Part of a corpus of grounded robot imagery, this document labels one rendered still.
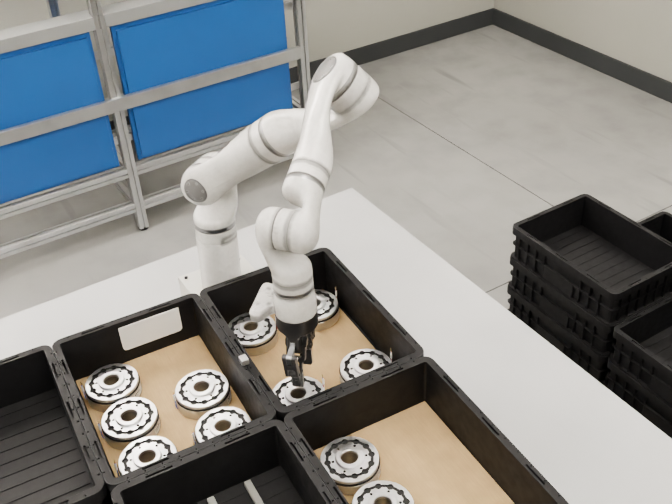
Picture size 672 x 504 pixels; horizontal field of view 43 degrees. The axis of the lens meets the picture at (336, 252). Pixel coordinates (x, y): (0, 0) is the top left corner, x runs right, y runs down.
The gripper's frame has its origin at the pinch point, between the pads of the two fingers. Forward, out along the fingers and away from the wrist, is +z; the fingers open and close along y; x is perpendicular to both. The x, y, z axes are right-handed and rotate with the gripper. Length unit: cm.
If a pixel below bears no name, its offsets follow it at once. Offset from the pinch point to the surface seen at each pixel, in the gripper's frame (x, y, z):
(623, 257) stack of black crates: -66, 103, 41
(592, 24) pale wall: -63, 352, 67
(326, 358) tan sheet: -1.6, 10.6, 7.0
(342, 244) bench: 9, 67, 20
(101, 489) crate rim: 23.1, -35.0, -3.0
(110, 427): 31.8, -17.0, 4.0
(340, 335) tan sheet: -2.8, 17.8, 7.0
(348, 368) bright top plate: -7.4, 5.5, 4.0
